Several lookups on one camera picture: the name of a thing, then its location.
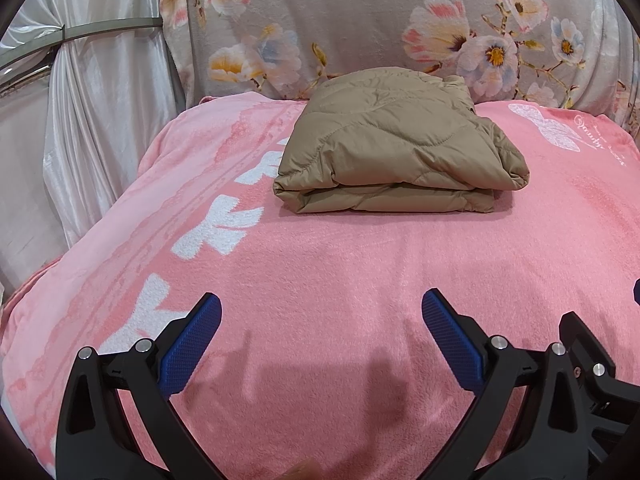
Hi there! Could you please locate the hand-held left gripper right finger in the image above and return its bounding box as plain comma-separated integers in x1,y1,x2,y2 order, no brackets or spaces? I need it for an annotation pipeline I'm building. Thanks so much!
421,287,608,480

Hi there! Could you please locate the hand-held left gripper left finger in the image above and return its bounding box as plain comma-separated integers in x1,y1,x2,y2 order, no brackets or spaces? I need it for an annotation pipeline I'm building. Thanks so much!
55,291,223,480

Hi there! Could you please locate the tan quilted jacket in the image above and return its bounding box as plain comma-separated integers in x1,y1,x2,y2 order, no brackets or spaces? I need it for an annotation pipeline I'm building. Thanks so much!
272,66,531,215

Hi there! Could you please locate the pink printed blanket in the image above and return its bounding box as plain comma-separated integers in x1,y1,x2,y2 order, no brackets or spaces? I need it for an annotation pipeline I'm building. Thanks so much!
0,92,640,480

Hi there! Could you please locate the white curtain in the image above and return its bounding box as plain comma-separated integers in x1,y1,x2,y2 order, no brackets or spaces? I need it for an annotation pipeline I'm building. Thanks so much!
0,0,193,301

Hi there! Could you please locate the grey floral blanket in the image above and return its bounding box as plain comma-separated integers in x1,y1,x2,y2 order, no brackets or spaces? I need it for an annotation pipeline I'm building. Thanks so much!
159,0,640,137

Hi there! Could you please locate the curved metal rail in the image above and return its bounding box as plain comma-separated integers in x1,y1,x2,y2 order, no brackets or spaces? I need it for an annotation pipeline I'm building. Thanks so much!
0,16,166,97

